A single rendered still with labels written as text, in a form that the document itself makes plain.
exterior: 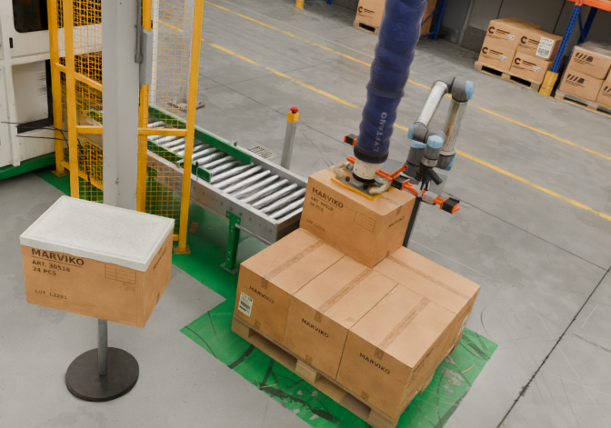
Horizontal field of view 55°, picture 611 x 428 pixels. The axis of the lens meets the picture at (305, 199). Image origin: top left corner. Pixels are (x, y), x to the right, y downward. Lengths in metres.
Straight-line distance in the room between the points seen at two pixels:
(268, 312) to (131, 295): 1.02
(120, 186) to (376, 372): 1.87
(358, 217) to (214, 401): 1.39
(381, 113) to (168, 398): 2.06
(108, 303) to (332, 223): 1.56
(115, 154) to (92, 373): 1.26
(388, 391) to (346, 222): 1.08
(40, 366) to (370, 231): 2.09
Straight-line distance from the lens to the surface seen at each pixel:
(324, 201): 3.87
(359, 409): 3.68
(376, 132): 3.65
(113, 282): 2.96
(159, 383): 3.67
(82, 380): 3.68
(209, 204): 4.35
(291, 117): 4.68
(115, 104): 3.54
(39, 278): 3.14
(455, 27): 12.65
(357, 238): 3.80
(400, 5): 3.42
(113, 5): 3.38
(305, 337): 3.57
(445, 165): 4.43
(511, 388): 4.24
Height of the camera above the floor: 2.73
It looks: 30 degrees down
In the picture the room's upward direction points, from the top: 11 degrees clockwise
